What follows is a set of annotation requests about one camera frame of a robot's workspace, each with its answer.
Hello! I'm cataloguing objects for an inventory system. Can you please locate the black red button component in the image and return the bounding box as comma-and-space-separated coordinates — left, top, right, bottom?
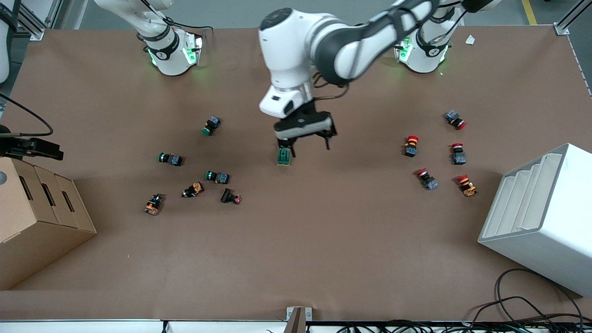
220, 187, 243, 205

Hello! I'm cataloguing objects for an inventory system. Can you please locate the black selector switch orange block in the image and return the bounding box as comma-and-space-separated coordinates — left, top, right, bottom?
181, 182, 205, 199

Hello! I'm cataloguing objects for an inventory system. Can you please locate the metal table bracket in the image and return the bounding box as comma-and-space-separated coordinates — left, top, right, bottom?
283, 306, 313, 333

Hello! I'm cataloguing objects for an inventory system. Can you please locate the red button orange block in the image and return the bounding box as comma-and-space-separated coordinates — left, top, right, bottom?
456, 174, 479, 198

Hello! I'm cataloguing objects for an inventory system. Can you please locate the stepped white storage box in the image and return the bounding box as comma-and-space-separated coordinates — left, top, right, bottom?
477, 143, 592, 298

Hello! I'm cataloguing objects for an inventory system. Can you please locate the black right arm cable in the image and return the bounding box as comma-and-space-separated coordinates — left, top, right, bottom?
0, 93, 54, 138

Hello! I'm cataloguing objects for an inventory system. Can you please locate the brown paper table cover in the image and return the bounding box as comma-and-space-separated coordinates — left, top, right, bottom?
0, 25, 592, 322

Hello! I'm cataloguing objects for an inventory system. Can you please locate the stepped brown cardboard box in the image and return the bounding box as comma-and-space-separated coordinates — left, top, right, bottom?
0, 154, 98, 291

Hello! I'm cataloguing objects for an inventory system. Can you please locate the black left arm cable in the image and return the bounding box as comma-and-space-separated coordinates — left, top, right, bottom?
312, 67, 354, 101

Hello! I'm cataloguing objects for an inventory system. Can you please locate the aluminium frame profile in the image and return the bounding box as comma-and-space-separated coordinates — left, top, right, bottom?
18, 0, 63, 42
553, 0, 592, 36

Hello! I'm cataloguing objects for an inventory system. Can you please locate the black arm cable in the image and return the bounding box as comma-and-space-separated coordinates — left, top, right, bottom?
312, 67, 354, 101
0, 93, 54, 138

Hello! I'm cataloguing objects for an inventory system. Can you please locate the black looped cable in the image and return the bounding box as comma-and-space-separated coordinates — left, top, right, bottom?
469, 268, 592, 333

